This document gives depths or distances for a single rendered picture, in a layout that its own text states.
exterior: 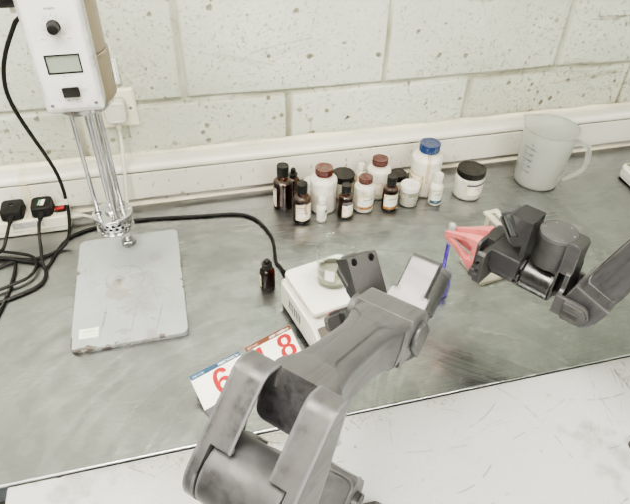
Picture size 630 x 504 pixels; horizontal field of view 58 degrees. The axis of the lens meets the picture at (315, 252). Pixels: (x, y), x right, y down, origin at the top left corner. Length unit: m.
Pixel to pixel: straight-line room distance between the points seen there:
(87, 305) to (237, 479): 0.72
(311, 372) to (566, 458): 0.59
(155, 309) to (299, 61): 0.60
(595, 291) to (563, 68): 0.80
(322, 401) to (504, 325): 0.72
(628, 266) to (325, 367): 0.54
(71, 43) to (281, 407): 0.55
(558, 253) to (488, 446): 0.31
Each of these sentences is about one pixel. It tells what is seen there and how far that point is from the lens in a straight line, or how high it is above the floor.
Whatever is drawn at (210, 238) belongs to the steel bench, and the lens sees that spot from 1.23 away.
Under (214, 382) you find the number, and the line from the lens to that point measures 0.94.
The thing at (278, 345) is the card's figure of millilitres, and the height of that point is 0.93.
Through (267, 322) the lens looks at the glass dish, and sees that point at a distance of 1.04.
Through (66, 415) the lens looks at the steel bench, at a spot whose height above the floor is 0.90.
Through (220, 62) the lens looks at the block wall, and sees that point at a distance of 1.25.
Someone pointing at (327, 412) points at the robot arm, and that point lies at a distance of 0.42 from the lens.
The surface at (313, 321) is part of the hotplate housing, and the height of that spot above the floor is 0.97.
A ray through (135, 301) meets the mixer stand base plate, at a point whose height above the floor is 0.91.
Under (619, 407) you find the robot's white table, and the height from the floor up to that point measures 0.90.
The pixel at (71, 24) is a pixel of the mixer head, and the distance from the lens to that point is 0.82.
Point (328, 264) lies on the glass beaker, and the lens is 0.93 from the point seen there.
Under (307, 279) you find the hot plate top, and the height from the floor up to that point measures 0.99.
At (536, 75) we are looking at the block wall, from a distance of 1.55.
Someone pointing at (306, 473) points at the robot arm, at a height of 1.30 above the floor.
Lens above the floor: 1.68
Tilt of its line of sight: 41 degrees down
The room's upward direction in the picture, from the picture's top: 2 degrees clockwise
